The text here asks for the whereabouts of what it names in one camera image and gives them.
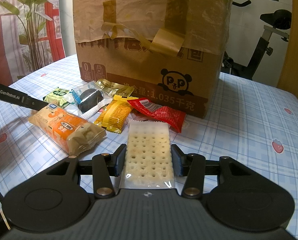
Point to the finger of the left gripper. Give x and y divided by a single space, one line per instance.
33 103

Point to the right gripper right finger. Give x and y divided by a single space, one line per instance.
191 166

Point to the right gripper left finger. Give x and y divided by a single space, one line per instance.
105 166

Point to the green wafer pack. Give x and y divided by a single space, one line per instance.
60 97

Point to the cracker clear pack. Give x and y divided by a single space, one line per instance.
148 158

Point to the orange bread pack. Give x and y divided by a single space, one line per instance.
73 134

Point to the yellow candy pack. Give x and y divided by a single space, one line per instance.
113 117

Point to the red snack pack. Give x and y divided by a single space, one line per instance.
173 117

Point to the dark cookie clear pack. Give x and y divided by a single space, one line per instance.
89 99

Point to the gold snack pack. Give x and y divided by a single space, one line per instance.
113 89

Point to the red white curtain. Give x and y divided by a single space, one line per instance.
12 66

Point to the green bamboo plant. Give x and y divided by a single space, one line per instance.
32 26

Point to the cardboard box with plastic liner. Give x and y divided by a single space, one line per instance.
169 51

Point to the black exercise bike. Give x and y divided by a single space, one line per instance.
258 39

